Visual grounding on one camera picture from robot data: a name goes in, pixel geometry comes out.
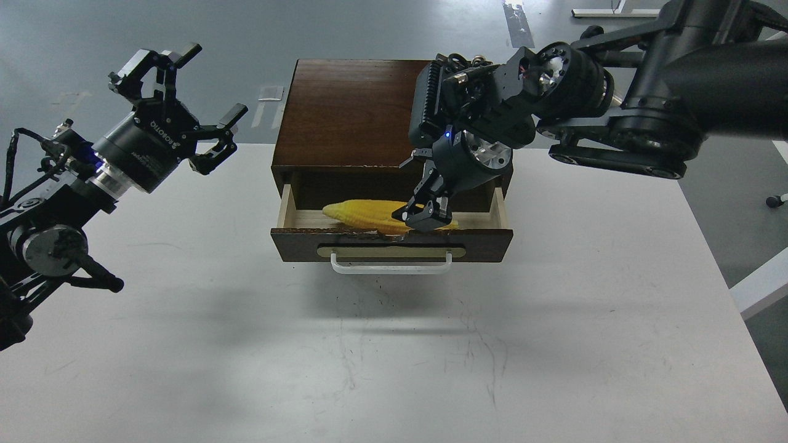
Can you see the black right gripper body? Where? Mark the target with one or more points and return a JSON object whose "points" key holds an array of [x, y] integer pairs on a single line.
{"points": [[465, 161]]}

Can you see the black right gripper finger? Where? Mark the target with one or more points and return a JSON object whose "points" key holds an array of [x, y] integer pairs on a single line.
{"points": [[435, 214], [429, 187]]}

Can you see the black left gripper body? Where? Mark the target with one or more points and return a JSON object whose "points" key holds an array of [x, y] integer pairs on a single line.
{"points": [[146, 146]]}

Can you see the yellow toy corn cob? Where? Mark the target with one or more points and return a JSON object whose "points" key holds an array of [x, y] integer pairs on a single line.
{"points": [[368, 214]]}

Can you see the wooden drawer with white handle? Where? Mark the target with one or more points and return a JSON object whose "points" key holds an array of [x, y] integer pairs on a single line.
{"points": [[307, 236]]}

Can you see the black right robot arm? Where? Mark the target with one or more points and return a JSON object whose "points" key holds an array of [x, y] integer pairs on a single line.
{"points": [[640, 100]]}

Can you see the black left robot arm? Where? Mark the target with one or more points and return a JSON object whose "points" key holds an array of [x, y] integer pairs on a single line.
{"points": [[54, 186]]}

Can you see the dark wooden drawer cabinet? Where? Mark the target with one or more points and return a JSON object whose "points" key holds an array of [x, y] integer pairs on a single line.
{"points": [[344, 132]]}

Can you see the white table leg base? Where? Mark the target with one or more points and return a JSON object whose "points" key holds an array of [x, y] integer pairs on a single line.
{"points": [[617, 9]]}

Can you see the white chair leg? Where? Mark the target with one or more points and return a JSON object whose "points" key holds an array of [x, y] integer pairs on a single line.
{"points": [[780, 35]]}

